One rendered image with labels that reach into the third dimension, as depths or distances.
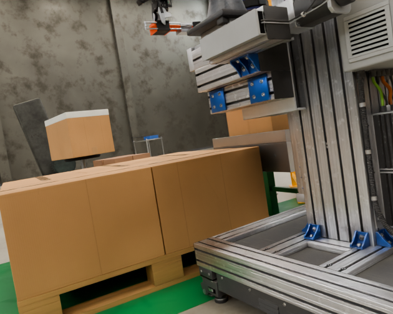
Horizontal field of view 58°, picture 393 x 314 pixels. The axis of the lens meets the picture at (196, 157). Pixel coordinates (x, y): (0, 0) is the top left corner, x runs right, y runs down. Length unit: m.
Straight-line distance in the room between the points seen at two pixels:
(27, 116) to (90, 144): 4.15
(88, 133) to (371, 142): 2.58
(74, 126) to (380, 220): 2.64
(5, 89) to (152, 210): 12.09
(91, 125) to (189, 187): 1.86
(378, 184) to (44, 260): 1.21
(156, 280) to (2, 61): 12.44
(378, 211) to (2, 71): 13.01
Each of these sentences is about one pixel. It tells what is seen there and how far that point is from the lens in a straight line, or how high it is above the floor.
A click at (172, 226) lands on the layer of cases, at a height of 0.26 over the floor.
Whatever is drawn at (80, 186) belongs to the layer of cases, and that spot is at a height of 0.52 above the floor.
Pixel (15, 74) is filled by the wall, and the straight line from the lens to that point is 13.62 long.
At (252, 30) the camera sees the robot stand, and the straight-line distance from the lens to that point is 1.00.
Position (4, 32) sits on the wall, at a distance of 13.97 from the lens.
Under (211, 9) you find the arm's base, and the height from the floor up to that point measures 1.08.
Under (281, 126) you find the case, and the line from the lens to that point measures 1.96.
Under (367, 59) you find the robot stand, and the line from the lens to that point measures 1.10.
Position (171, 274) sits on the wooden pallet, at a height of 0.05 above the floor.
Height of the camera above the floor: 0.65
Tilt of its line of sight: 3 degrees down
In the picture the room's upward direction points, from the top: 9 degrees counter-clockwise
